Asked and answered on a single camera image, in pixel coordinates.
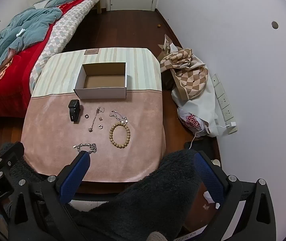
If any grey checkered quilt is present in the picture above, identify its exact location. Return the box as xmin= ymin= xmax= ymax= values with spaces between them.
xmin=29 ymin=0 xmax=101 ymax=91

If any thin silver chain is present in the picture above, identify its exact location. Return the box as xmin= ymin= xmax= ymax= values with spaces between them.
xmin=109 ymin=110 xmax=130 ymax=124

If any white paper scrap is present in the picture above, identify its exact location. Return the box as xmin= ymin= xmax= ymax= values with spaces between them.
xmin=203 ymin=191 xmax=220 ymax=209

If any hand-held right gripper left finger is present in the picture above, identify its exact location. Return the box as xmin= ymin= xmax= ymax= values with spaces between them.
xmin=8 ymin=151 xmax=92 ymax=241

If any silver pendant necklace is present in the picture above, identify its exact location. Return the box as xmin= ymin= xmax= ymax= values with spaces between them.
xmin=88 ymin=107 xmax=106 ymax=132

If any teal quilt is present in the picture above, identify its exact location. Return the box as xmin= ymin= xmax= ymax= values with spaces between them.
xmin=0 ymin=0 xmax=102 ymax=81

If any bed with red blanket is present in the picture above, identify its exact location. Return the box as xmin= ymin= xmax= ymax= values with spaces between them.
xmin=0 ymin=0 xmax=83 ymax=117

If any thick silver chain bracelet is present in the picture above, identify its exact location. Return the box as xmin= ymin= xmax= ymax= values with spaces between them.
xmin=73 ymin=143 xmax=97 ymax=154

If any white plastic bag red print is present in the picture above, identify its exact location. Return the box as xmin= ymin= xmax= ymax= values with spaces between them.
xmin=172 ymin=79 xmax=224 ymax=137

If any white power strip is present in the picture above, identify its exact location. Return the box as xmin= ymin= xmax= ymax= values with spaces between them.
xmin=210 ymin=73 xmax=239 ymax=134

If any wooden bead bracelet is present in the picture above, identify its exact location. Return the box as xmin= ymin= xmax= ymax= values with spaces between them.
xmin=109 ymin=122 xmax=131 ymax=149

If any white printed carton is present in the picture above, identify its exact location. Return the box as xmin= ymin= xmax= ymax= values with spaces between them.
xmin=174 ymin=227 xmax=208 ymax=241

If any beige checkered cloth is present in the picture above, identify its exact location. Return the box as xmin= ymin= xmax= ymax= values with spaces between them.
xmin=158 ymin=34 xmax=208 ymax=101

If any pink striped tablecloth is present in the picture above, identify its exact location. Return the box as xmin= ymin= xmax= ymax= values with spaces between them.
xmin=21 ymin=47 xmax=166 ymax=183

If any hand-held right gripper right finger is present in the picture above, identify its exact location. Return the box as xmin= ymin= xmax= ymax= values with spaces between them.
xmin=193 ymin=151 xmax=277 ymax=241

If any white charging cable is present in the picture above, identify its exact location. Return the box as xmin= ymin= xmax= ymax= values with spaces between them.
xmin=189 ymin=124 xmax=231 ymax=150

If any black smartwatch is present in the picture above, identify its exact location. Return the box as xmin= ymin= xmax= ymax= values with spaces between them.
xmin=68 ymin=100 xmax=81 ymax=122

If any white cardboard box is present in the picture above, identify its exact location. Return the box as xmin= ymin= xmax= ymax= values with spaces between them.
xmin=73 ymin=62 xmax=128 ymax=100

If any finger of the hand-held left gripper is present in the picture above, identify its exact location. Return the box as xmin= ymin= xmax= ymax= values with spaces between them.
xmin=0 ymin=142 xmax=25 ymax=181

